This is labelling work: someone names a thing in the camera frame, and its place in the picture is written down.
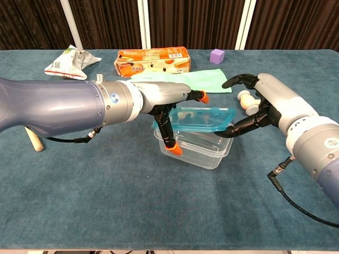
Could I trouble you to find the purple foam cube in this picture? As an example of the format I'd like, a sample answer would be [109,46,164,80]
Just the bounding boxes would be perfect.
[209,48,226,65]

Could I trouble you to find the small wooden mallet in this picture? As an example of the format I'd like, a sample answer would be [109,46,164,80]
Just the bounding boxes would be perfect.
[237,90,262,116]

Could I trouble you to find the teal container lid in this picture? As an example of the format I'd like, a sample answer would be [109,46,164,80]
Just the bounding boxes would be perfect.
[152,107,236,133]

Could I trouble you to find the wooden stick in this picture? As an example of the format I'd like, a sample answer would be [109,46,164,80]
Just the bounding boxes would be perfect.
[24,126,44,152]

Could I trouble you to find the crumpled white snack bag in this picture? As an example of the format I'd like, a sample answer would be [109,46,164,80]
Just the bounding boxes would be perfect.
[44,44,102,81]

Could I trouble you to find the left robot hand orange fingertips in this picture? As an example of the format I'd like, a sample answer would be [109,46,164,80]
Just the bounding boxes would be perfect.
[129,80,210,156]

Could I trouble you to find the orange biscuit carton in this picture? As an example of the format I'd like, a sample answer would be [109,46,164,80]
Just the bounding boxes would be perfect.
[114,47,191,78]

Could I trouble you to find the green rubber glove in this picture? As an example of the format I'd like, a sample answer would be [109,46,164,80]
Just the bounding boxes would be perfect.
[130,68,233,94]

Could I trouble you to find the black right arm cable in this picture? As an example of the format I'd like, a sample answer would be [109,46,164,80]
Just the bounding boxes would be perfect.
[266,156,339,228]

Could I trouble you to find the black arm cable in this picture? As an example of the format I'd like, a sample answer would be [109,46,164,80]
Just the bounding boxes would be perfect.
[266,156,339,228]
[43,126,103,144]

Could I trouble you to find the teal table cloth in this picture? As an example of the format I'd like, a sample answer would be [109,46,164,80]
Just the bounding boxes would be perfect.
[0,49,339,251]

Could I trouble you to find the white partition frame post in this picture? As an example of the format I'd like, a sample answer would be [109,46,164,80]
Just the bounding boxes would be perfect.
[234,0,257,50]
[137,0,151,50]
[59,0,84,50]

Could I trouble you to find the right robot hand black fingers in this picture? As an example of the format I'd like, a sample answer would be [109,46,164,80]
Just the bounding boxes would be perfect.
[213,73,320,139]

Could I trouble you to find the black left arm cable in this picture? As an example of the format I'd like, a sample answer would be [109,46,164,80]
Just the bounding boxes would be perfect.
[43,126,103,144]

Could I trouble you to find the dark ribbed partition panel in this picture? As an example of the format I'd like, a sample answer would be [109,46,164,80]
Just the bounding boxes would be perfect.
[148,0,246,50]
[0,0,80,50]
[246,0,339,51]
[68,0,142,50]

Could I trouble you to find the clear plastic container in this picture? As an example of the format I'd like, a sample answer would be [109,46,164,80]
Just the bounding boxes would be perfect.
[154,123,234,170]

